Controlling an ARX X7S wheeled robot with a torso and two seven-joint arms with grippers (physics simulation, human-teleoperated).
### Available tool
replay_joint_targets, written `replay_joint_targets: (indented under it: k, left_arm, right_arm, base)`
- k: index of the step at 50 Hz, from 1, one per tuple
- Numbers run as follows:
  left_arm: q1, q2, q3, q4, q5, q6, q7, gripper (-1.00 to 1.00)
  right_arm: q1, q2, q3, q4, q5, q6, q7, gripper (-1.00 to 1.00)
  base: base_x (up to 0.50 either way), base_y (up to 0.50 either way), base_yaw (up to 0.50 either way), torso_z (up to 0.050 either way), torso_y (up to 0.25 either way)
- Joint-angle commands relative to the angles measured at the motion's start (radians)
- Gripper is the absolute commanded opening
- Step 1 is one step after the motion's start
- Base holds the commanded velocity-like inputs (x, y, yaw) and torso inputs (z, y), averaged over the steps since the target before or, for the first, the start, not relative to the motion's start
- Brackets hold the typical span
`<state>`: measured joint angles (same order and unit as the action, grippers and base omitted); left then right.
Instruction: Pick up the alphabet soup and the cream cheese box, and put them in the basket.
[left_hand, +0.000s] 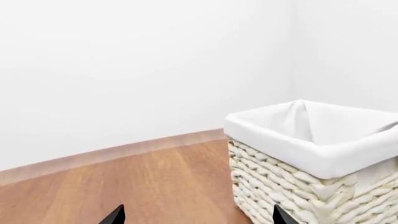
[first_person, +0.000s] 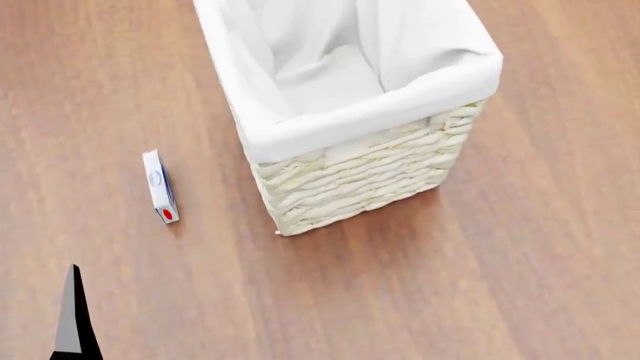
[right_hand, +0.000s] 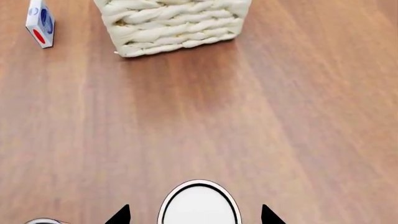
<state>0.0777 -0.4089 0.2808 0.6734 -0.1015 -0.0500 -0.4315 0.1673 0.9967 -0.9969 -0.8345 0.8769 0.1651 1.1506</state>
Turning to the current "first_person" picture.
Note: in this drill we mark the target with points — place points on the white cloth basket liner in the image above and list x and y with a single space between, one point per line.
310 67

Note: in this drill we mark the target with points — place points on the white cream cheese box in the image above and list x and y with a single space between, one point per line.
160 187

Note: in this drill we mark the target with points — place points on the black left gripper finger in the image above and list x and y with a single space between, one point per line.
75 322

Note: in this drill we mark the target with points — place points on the white wicker basket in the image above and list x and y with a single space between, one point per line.
360 187

